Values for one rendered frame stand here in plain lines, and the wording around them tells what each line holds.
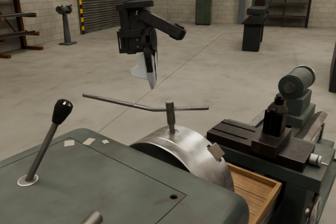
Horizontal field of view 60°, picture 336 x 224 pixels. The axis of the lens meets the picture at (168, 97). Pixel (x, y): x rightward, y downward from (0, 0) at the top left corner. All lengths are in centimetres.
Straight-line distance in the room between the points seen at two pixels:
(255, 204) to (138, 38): 72
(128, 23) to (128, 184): 37
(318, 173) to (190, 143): 68
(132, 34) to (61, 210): 40
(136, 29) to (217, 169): 39
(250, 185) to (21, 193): 85
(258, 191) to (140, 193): 71
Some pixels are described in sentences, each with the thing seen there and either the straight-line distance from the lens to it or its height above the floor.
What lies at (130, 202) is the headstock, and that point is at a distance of 53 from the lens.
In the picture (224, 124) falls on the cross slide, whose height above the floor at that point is 97.
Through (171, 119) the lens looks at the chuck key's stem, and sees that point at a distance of 76.
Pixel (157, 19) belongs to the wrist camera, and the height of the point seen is 153.
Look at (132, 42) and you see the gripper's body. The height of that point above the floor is 147.
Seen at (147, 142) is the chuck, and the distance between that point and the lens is 74.
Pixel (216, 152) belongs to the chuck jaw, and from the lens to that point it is 78.
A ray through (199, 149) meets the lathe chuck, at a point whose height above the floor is 122.
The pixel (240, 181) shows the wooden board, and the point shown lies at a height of 88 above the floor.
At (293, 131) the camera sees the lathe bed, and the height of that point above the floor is 87.
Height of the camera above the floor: 159
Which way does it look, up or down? 21 degrees down
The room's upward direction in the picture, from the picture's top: straight up
